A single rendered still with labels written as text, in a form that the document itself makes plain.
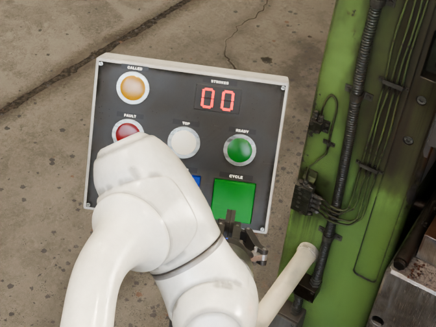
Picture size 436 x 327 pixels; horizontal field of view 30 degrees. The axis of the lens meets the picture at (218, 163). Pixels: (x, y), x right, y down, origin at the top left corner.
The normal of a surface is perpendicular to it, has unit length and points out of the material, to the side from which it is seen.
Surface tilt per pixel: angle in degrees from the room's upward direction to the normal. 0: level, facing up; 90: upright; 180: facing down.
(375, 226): 90
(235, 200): 60
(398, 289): 90
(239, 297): 38
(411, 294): 90
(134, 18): 0
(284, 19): 0
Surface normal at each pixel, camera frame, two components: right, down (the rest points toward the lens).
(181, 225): 0.73, -0.06
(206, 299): -0.12, -0.65
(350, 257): -0.52, 0.57
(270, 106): -0.06, 0.24
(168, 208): 0.66, -0.31
